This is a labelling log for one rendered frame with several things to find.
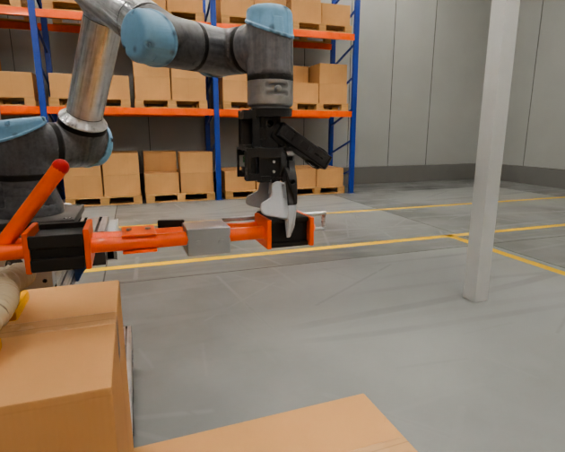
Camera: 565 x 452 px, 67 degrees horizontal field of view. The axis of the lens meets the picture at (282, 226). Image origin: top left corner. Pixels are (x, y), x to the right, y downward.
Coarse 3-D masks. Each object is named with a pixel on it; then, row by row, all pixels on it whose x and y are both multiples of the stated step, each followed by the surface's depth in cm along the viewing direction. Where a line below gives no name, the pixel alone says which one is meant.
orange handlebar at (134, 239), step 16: (240, 224) 74; (256, 224) 75; (16, 240) 63; (96, 240) 63; (112, 240) 63; (128, 240) 64; (144, 240) 65; (160, 240) 66; (176, 240) 66; (0, 256) 59; (16, 256) 59
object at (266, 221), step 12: (264, 216) 73; (300, 216) 73; (276, 228) 72; (300, 228) 73; (312, 228) 73; (264, 240) 72; (276, 240) 72; (288, 240) 73; (300, 240) 73; (312, 240) 73
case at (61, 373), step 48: (48, 288) 82; (96, 288) 82; (0, 336) 62; (48, 336) 62; (96, 336) 62; (0, 384) 51; (48, 384) 51; (96, 384) 50; (0, 432) 47; (48, 432) 49; (96, 432) 51
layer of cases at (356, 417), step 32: (288, 416) 106; (320, 416) 106; (352, 416) 106; (384, 416) 106; (160, 448) 96; (192, 448) 96; (224, 448) 96; (256, 448) 96; (288, 448) 96; (320, 448) 96; (352, 448) 96; (384, 448) 96
